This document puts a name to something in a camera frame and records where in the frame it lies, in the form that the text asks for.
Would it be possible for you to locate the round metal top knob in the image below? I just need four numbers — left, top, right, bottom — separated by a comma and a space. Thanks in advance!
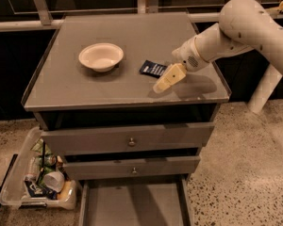
127, 137, 136, 147

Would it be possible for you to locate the grey open bottom drawer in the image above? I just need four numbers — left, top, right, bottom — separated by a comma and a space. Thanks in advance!
78, 175, 194, 226

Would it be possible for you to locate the grey middle drawer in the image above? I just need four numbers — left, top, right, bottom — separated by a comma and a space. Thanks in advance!
63, 156, 200, 180

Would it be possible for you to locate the metal railing frame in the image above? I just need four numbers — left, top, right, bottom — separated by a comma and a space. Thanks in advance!
0, 0, 283, 34

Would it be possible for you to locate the yellow sponge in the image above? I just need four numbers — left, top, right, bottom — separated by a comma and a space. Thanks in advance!
57, 181, 71, 200

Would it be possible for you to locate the blue snack packet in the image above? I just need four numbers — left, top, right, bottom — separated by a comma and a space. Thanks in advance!
25, 181, 57, 200

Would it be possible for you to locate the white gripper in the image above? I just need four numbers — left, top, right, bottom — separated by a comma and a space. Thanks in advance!
153, 36, 208, 93

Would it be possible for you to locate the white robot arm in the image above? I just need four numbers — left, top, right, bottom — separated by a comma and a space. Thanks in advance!
153, 0, 283, 93

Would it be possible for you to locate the clear plastic storage bin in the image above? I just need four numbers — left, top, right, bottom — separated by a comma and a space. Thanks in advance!
0, 127, 76, 210

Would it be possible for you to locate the grey drawer cabinet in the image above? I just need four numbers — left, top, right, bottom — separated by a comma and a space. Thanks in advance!
21, 12, 232, 183

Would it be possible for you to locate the white diagonal post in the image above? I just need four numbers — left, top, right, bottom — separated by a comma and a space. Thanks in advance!
247, 64, 282, 114

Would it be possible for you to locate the blue rxbar blueberry wrapper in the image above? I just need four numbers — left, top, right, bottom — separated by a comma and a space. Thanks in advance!
140, 60, 167, 78

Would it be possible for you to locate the white paper bowl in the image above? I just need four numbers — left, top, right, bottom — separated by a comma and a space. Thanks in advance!
78, 43, 124, 73

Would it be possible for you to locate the green chip bag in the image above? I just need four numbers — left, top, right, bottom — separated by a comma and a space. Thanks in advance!
30, 138, 52, 155

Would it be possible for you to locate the white paper cup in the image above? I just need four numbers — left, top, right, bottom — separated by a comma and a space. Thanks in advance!
43, 171, 65, 192

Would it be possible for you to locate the grey top drawer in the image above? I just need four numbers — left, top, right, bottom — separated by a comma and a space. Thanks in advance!
42, 122, 214, 156

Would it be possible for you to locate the drink can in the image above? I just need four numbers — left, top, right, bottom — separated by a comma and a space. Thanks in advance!
38, 154, 57, 167

